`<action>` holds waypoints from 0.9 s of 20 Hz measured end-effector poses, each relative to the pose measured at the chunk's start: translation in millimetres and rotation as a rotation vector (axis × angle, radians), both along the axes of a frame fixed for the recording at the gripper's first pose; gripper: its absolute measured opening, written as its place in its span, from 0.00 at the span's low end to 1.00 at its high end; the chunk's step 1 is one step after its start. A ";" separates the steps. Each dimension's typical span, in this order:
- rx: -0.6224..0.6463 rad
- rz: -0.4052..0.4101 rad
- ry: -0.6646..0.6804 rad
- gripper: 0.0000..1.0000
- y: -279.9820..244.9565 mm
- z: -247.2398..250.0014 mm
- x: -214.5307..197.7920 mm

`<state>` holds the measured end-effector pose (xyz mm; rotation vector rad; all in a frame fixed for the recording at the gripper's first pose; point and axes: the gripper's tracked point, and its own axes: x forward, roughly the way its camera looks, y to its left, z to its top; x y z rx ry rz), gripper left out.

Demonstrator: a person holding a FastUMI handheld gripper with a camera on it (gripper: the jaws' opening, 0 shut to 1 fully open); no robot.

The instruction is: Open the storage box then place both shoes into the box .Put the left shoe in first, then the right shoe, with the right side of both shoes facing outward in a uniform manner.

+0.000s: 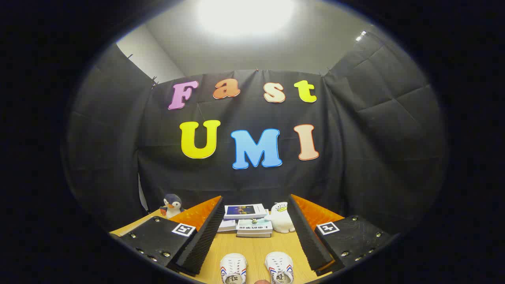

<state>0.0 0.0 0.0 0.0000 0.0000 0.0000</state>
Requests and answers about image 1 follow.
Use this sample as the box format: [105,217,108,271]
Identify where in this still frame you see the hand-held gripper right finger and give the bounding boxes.
[287,194,399,277]

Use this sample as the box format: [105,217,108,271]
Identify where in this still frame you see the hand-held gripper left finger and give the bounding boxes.
[118,196,224,276]

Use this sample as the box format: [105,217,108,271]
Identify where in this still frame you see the white canvas shoe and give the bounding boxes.
[220,253,248,284]
[265,252,294,284]

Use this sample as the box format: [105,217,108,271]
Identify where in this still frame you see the white duck plush toy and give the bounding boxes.
[265,202,296,234]

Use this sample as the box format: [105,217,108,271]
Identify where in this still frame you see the grey penguin plush toy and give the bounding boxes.
[160,194,185,219]

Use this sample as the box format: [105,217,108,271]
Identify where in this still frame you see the white book blue photo cover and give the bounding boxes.
[224,204,267,220]

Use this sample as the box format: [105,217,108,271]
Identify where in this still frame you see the white book pale teal cover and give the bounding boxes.
[236,218,273,234]

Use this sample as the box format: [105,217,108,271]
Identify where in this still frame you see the black backdrop cloth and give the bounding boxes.
[63,32,448,237]

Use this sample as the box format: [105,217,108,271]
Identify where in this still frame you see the bright ceiling light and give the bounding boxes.
[195,0,296,38]

